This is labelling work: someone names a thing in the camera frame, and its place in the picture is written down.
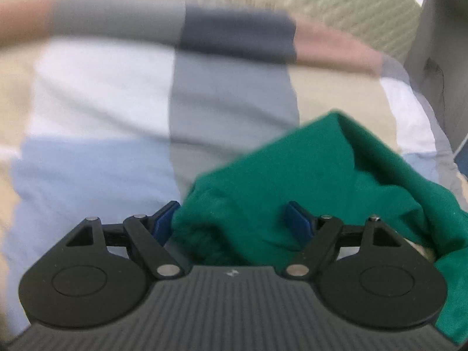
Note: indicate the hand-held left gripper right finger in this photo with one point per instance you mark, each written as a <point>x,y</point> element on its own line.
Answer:
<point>298,221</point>

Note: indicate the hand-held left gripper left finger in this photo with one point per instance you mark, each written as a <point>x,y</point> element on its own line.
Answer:
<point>164,220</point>

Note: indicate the green garment with black patches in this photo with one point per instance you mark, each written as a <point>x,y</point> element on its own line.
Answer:
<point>310,175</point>

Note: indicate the pastel patchwork blanket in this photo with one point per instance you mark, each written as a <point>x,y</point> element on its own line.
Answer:
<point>109,91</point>

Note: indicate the beige quilted headboard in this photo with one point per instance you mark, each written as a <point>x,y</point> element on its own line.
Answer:
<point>329,0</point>

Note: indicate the grey wood-grain cabinet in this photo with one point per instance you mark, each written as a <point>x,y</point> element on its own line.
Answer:
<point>438,36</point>

